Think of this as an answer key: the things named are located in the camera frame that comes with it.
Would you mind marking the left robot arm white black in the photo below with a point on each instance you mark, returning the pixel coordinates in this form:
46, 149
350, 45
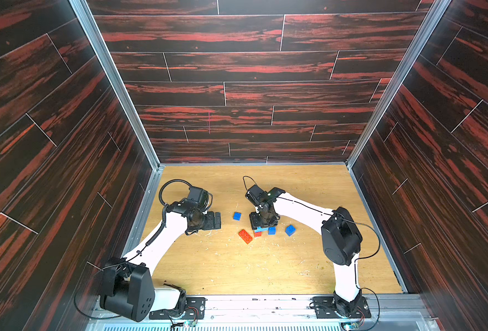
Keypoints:
127, 287

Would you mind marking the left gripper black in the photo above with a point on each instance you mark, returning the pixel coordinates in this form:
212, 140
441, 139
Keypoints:
210, 223

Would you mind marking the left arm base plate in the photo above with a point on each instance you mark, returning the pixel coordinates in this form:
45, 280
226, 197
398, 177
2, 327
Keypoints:
186, 308

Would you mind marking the red long lego brick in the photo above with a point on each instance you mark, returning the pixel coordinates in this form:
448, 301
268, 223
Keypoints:
245, 236

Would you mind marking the aluminium front rail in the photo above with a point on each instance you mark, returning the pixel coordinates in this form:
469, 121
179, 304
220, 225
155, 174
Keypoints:
284, 312

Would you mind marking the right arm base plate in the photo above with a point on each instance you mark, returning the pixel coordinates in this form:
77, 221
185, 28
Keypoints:
333, 307

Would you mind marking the light blue long lego brick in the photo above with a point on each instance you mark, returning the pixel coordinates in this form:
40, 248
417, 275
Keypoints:
261, 229

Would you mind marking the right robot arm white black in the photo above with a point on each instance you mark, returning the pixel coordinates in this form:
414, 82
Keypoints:
341, 239

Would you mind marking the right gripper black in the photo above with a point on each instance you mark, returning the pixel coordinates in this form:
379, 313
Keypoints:
262, 221

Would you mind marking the small blue lego brick far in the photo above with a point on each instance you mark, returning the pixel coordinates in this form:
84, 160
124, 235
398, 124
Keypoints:
237, 216

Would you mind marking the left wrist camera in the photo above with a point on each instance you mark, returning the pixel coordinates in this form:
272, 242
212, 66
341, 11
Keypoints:
198, 196

